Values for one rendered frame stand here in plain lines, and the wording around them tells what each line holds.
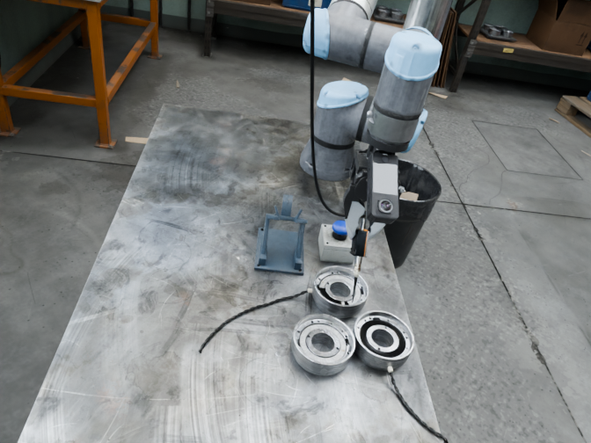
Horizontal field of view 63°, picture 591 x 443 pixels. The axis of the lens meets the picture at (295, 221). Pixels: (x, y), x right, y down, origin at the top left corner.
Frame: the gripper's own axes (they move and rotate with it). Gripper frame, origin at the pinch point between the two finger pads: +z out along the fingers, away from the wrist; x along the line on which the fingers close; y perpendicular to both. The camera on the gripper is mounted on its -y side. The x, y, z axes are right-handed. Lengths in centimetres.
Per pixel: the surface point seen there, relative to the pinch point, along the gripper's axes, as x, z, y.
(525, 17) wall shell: -205, 37, 398
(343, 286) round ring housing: 0.9, 11.1, -2.3
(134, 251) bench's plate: 42.0, 13.0, 2.4
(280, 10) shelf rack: 20, 49, 329
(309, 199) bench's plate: 6.9, 13.1, 28.5
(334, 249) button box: 2.5, 9.4, 6.5
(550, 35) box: -207, 37, 347
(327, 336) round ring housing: 4.7, 10.6, -15.0
